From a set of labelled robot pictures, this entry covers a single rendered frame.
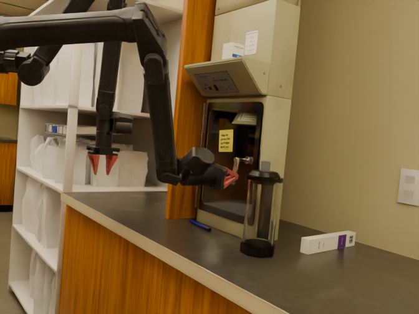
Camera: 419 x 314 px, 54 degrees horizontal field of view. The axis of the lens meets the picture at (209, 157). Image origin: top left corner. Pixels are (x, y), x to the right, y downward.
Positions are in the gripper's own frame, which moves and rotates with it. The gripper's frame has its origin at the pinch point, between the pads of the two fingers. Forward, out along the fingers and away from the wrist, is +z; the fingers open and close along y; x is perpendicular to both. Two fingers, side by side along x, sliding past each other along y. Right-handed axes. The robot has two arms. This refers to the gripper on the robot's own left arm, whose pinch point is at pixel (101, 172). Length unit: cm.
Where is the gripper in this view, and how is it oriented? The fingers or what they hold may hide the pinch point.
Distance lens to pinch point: 153.4
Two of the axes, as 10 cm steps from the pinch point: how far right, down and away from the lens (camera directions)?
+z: -0.8, 10.0, 0.5
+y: 8.0, 0.4, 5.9
